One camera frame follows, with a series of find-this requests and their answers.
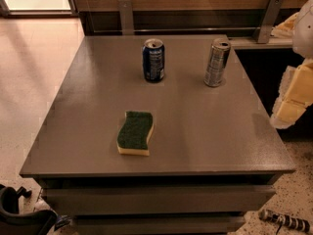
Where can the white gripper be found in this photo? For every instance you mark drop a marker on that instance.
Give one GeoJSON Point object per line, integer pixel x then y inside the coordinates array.
{"type": "Point", "coordinates": [305, 29]}

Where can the silver redbull can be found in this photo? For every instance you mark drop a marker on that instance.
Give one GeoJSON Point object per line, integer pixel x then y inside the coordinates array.
{"type": "Point", "coordinates": [219, 53]}

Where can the blue soda can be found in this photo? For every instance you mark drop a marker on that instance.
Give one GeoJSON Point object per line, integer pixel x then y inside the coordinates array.
{"type": "Point", "coordinates": [153, 60]}

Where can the grey drawer cabinet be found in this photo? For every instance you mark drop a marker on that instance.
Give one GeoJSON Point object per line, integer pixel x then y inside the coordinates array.
{"type": "Point", "coordinates": [202, 136]}

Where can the green yellow sponge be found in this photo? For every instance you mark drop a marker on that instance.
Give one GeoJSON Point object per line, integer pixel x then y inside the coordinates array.
{"type": "Point", "coordinates": [134, 136]}

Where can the grey lower drawer front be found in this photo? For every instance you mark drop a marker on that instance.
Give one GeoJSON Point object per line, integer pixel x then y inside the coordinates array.
{"type": "Point", "coordinates": [177, 225]}

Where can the grey drawer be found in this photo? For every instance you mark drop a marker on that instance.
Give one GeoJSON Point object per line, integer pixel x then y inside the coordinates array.
{"type": "Point", "coordinates": [177, 225]}
{"type": "Point", "coordinates": [159, 200]}

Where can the grey upper drawer front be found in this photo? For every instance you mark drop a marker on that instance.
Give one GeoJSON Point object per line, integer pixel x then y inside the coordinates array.
{"type": "Point", "coordinates": [159, 200]}

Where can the right metal bracket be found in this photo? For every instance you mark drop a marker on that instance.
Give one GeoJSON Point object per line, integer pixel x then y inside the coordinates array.
{"type": "Point", "coordinates": [263, 31]}

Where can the metal bracket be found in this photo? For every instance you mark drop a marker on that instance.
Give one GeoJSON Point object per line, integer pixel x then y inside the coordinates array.
{"type": "Point", "coordinates": [263, 31]}
{"type": "Point", "coordinates": [126, 16]}

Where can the black white striped handle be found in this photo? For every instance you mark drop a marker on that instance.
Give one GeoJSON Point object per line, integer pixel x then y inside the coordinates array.
{"type": "Point", "coordinates": [293, 223]}

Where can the left metal bracket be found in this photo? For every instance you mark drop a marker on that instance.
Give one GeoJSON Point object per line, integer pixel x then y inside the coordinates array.
{"type": "Point", "coordinates": [126, 16]}

